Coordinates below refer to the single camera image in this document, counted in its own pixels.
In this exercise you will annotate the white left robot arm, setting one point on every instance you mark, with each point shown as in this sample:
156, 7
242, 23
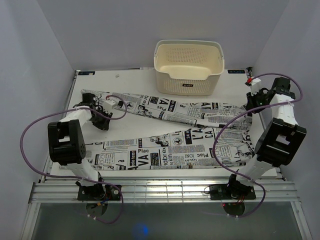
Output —
65, 138

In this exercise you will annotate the blue label sticker left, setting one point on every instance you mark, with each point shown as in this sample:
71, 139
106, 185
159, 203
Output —
86, 73

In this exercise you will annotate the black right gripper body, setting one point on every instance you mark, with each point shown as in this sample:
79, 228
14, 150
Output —
257, 100

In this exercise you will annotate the newspaper print trousers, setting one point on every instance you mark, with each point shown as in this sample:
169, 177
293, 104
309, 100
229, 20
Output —
218, 134

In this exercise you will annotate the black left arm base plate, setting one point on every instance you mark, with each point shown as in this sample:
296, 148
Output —
99, 192

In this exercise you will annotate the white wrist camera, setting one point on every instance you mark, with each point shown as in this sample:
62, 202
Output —
255, 85
109, 104

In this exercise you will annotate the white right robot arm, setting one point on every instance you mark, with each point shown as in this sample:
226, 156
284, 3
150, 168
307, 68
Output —
280, 140

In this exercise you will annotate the blue label sticker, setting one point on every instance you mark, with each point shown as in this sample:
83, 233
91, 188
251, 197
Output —
86, 73
236, 71

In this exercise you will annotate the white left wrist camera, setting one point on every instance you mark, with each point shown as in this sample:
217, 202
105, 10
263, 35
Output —
109, 104

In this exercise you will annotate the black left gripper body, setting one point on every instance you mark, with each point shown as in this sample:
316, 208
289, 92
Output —
99, 121

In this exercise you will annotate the cream perforated plastic basket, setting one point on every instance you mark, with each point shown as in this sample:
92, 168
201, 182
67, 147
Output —
188, 67

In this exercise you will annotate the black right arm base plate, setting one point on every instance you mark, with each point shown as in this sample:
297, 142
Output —
217, 193

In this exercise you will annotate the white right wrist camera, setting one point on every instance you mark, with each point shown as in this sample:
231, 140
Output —
255, 85

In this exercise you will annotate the blue label sticker right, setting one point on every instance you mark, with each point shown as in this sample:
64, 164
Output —
236, 71

